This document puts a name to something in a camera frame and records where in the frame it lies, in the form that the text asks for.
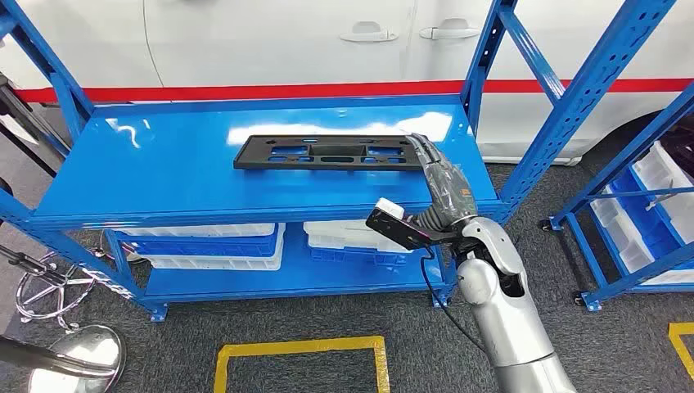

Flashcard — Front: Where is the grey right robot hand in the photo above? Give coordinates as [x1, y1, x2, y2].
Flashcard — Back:
[405, 132, 480, 229]

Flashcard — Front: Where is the black plastic plate frame part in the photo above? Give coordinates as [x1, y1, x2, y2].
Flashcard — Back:
[233, 134, 430, 173]

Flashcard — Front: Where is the blue metal shelf rack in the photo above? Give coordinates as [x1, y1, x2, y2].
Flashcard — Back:
[0, 0, 678, 324]

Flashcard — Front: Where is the white plastic bin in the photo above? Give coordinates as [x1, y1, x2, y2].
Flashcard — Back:
[303, 219, 413, 255]
[631, 141, 694, 245]
[589, 187, 694, 287]
[116, 223, 277, 238]
[146, 224, 286, 273]

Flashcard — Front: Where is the blue plastic bin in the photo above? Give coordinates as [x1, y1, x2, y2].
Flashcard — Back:
[309, 246, 408, 267]
[116, 228, 286, 260]
[610, 166, 676, 268]

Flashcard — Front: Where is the blue metal rack with bins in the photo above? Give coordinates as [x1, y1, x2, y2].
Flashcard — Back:
[539, 81, 694, 313]

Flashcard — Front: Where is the red barrier belt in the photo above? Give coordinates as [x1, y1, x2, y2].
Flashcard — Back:
[13, 77, 694, 104]

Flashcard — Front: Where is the yellow floor tape square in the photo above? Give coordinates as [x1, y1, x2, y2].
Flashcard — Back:
[213, 335, 391, 393]
[668, 322, 694, 381]

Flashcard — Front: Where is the white car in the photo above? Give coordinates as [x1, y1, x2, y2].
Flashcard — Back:
[0, 0, 694, 164]

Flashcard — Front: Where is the black stool with chrome base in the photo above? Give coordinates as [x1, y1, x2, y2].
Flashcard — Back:
[0, 176, 145, 333]

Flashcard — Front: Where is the stanchion with chrome base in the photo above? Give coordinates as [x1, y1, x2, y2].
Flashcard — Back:
[0, 324, 127, 393]

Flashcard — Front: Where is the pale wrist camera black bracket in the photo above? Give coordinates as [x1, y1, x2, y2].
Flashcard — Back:
[365, 197, 462, 251]

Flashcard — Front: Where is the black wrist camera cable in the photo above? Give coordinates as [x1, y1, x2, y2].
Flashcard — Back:
[420, 246, 489, 354]

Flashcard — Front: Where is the black stanchion post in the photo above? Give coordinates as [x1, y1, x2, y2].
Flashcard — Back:
[0, 73, 71, 178]

